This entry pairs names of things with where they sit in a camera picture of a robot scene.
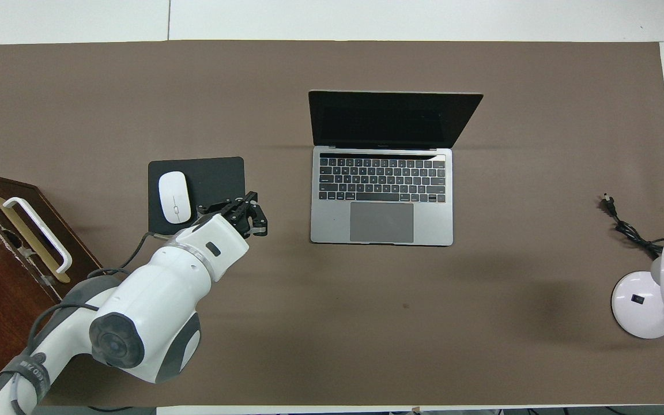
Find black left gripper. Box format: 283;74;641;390
197;191;269;239

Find silver grey laptop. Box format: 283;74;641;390
308;90;484;247

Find black mouse pad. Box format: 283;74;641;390
148;156;247;236

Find white computer mouse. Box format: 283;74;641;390
158;171;192;225

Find white desk lamp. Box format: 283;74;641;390
611;237;664;339

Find brown table mat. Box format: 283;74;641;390
0;39;664;407

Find black lamp power cable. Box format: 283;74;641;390
602;194;664;259

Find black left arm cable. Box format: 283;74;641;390
9;231;172;415

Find white box handle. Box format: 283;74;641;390
3;197;73;274

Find brass handle plate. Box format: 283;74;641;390
0;196;71;284

